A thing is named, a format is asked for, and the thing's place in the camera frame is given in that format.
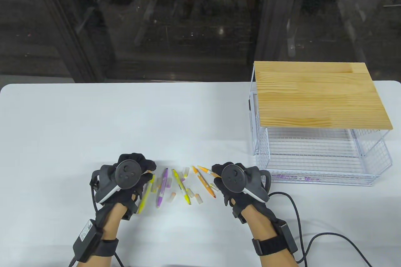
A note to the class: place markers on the person's left hand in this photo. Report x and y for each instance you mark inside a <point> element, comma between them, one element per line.
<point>145,165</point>

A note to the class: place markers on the person's right hand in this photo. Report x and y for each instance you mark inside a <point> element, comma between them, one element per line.
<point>217,170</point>

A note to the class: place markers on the orange double-ended highlighter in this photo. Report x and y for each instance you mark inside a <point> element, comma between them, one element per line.
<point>203,182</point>
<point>206,170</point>

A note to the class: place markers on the black and white controller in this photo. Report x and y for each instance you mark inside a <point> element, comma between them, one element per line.
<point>128,173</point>
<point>233,177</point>

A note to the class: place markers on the purple double-ended highlighter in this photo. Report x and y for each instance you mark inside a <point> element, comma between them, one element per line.
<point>162,188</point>
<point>294,178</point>

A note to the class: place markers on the yellow double-ended highlighter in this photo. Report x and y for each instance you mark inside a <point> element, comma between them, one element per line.
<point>181,185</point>
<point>144,196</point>

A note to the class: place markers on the cluster of clear highlighter caps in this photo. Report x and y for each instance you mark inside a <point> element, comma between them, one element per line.
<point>198,198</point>

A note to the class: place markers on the person's left forearm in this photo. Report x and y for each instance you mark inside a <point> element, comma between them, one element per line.
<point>111,220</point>

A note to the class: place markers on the person's right forearm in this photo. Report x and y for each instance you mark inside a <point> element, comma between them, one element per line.
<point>260,226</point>

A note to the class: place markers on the light wooden board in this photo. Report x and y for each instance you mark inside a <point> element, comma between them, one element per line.
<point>319,98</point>

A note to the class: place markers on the black labelled wrist camera box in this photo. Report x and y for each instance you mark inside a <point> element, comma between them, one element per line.
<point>87,240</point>

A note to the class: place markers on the dark window frame post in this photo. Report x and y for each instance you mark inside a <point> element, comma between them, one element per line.
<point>78,44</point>
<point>269,29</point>

